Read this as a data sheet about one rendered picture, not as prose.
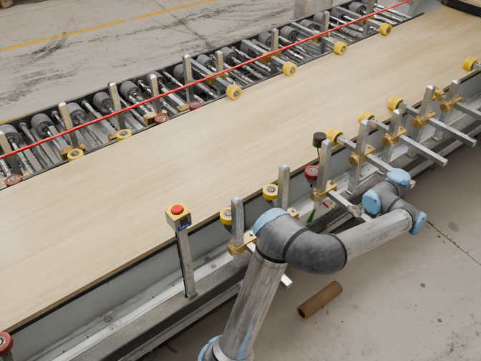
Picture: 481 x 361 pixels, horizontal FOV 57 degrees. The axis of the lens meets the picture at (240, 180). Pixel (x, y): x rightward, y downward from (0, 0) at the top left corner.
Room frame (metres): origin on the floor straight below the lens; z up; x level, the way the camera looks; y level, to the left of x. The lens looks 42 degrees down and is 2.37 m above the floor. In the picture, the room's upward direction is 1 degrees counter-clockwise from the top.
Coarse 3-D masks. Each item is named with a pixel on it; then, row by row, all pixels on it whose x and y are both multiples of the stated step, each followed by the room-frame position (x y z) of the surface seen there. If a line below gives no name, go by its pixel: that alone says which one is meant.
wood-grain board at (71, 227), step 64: (320, 64) 2.74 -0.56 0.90; (384, 64) 2.71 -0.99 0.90; (448, 64) 2.69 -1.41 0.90; (192, 128) 2.04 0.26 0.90; (256, 128) 2.03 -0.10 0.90; (320, 128) 2.01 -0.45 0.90; (0, 192) 1.56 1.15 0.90; (64, 192) 1.55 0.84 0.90; (128, 192) 1.54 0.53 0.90; (192, 192) 1.53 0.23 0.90; (256, 192) 1.53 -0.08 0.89; (0, 256) 1.17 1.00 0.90; (64, 256) 1.16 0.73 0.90; (128, 256) 1.15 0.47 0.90; (0, 320) 0.88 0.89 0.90
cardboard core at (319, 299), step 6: (336, 282) 1.57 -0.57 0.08; (324, 288) 1.53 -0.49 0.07; (330, 288) 1.53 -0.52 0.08; (336, 288) 1.53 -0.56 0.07; (318, 294) 1.49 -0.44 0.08; (324, 294) 1.48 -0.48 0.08; (330, 294) 1.49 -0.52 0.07; (336, 294) 1.50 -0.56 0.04; (312, 300) 1.45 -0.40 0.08; (318, 300) 1.45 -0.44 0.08; (324, 300) 1.45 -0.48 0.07; (330, 300) 1.48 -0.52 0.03; (300, 306) 1.42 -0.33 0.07; (306, 306) 1.41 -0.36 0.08; (312, 306) 1.41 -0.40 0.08; (318, 306) 1.42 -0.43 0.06; (300, 312) 1.41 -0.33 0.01; (306, 312) 1.37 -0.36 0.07; (312, 312) 1.39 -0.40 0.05; (306, 318) 1.36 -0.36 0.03
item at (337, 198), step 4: (308, 180) 1.65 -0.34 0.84; (312, 180) 1.63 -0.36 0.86; (316, 180) 1.63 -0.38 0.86; (312, 184) 1.63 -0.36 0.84; (328, 192) 1.55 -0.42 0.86; (332, 192) 1.54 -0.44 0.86; (328, 196) 1.54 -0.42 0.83; (332, 196) 1.52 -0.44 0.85; (336, 196) 1.51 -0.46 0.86; (340, 196) 1.51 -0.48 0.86; (332, 200) 1.52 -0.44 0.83; (336, 200) 1.50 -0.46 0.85; (340, 200) 1.49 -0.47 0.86; (344, 200) 1.49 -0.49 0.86; (340, 204) 1.48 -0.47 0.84; (344, 204) 1.46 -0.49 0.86; (344, 208) 1.46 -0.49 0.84; (348, 212) 1.44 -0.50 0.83; (364, 216) 1.38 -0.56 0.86; (368, 216) 1.38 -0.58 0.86; (360, 220) 1.38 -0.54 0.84; (364, 220) 1.36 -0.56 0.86; (368, 220) 1.36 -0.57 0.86
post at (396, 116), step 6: (396, 114) 1.84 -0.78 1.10; (396, 120) 1.83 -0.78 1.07; (390, 126) 1.85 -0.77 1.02; (396, 126) 1.83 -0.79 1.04; (390, 132) 1.84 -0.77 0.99; (396, 132) 1.84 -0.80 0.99; (384, 150) 1.84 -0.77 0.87; (390, 150) 1.83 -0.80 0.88; (384, 156) 1.84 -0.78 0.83; (390, 156) 1.84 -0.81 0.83; (384, 162) 1.83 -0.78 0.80
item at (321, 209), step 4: (328, 200) 1.56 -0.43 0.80; (320, 204) 1.52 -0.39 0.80; (328, 204) 1.56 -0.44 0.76; (332, 204) 1.58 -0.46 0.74; (316, 208) 1.51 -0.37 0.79; (320, 208) 1.53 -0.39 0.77; (324, 208) 1.55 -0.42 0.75; (328, 208) 1.56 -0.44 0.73; (332, 208) 1.58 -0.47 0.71; (308, 212) 1.48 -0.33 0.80; (316, 212) 1.51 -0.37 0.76; (320, 212) 1.53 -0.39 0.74; (324, 212) 1.55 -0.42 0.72; (300, 216) 1.45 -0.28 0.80; (304, 216) 1.46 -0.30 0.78; (308, 216) 1.48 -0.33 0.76; (316, 216) 1.51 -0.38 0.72; (320, 216) 1.53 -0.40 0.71; (300, 220) 1.45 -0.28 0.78; (304, 220) 1.46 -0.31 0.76; (312, 220) 1.50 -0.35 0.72; (304, 224) 1.47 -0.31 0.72
